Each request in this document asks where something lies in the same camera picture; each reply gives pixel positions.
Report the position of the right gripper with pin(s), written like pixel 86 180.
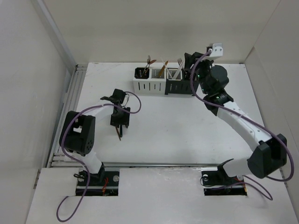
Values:
pixel 191 59

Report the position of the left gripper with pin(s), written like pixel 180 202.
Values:
pixel 124 121

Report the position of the gold knife green handle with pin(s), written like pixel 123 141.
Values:
pixel 120 131
pixel 162 67

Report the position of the rose gold metal fork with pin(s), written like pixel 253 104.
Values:
pixel 180 60

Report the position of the silver metal spoon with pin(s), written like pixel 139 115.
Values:
pixel 148 63

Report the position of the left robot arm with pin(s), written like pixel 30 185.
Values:
pixel 78 135

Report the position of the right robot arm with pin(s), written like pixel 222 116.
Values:
pixel 268 150

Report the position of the black slotted insert bin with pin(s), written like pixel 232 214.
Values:
pixel 187 75

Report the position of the white slotted insert bin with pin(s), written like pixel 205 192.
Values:
pixel 173 70

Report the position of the black insert bin left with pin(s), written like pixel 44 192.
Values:
pixel 141 73

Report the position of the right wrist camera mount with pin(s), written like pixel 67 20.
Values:
pixel 215 50

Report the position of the black utensil holder frame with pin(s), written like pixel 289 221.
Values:
pixel 178 87

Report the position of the white utensil holder frame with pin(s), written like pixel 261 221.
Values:
pixel 149 86

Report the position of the aluminium rail front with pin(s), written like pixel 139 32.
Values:
pixel 60 164

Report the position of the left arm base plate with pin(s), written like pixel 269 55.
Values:
pixel 104 184

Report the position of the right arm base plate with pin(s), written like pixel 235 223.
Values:
pixel 217 184

